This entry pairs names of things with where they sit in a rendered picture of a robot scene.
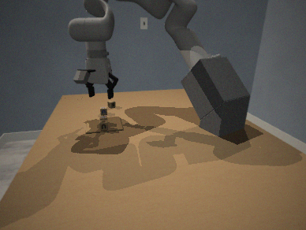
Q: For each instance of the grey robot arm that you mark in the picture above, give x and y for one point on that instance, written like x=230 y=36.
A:
x=96 y=31

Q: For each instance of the beige block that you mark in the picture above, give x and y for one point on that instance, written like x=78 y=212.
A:
x=111 y=104
x=103 y=110
x=102 y=118
x=103 y=125

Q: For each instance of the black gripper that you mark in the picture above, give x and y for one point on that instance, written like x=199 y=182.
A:
x=103 y=71

